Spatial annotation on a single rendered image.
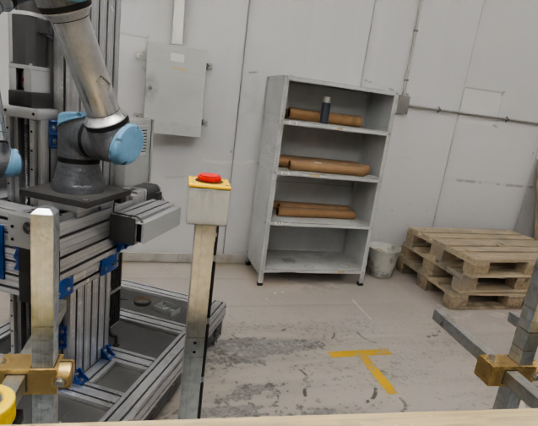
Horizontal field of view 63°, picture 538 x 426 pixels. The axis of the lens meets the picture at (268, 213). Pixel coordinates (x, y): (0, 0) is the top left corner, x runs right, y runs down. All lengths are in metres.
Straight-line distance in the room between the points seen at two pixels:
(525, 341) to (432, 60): 3.26
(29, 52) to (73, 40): 0.42
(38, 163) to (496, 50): 3.88
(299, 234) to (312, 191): 0.40
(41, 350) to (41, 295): 0.10
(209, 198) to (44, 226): 0.27
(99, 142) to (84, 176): 0.15
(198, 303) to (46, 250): 0.27
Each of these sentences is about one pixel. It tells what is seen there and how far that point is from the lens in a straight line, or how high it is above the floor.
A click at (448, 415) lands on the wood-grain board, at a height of 0.90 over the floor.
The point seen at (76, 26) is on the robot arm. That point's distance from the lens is 1.16.
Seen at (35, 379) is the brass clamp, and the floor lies 0.85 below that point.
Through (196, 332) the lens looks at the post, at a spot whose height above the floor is 0.94.
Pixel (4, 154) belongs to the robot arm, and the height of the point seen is 1.15.
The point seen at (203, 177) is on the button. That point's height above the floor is 1.23.
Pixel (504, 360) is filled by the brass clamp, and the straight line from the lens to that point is 1.17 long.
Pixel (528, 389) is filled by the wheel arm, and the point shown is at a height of 0.86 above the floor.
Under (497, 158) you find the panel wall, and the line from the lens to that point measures 4.71.
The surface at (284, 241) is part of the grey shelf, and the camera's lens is 3.78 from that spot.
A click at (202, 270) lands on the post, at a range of 0.78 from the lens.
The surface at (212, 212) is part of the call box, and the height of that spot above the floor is 1.17.
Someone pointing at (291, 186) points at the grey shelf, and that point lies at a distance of 3.66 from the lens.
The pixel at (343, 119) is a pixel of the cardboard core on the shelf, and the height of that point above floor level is 1.30.
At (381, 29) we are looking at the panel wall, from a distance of 3.90.
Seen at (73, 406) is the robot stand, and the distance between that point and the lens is 1.87.
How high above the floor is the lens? 1.37
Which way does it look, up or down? 14 degrees down
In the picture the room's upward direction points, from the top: 7 degrees clockwise
